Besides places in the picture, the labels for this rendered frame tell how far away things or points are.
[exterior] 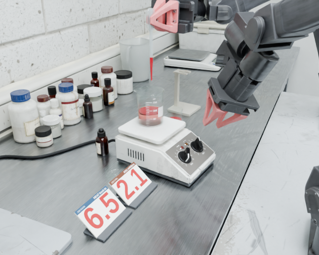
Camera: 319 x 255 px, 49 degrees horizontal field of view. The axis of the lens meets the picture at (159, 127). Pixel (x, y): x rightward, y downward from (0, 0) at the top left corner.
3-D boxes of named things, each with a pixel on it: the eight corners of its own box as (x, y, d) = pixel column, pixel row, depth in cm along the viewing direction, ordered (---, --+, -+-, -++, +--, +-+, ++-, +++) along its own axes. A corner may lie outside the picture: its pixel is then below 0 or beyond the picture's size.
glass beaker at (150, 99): (163, 118, 86) (163, 85, 82) (165, 129, 80) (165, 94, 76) (134, 119, 85) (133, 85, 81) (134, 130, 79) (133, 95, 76)
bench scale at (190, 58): (218, 73, 149) (218, 61, 147) (161, 67, 158) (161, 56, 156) (227, 62, 165) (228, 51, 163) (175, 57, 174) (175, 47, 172)
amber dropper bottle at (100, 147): (108, 149, 88) (106, 124, 85) (109, 155, 86) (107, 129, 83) (96, 151, 88) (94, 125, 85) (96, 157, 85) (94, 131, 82)
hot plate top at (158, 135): (187, 125, 83) (187, 121, 82) (160, 145, 74) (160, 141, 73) (146, 114, 89) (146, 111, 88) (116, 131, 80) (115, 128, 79)
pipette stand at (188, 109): (200, 108, 113) (202, 69, 107) (189, 116, 107) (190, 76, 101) (178, 103, 117) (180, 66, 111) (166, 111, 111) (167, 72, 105)
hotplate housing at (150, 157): (215, 162, 83) (218, 132, 79) (189, 189, 73) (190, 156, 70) (140, 138, 94) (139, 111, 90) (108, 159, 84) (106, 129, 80)
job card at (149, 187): (157, 185, 74) (157, 168, 73) (135, 209, 67) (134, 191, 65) (133, 177, 77) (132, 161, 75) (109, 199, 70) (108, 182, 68)
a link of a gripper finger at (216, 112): (191, 111, 77) (212, 79, 71) (217, 116, 80) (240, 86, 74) (199, 133, 73) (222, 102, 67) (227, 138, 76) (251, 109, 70)
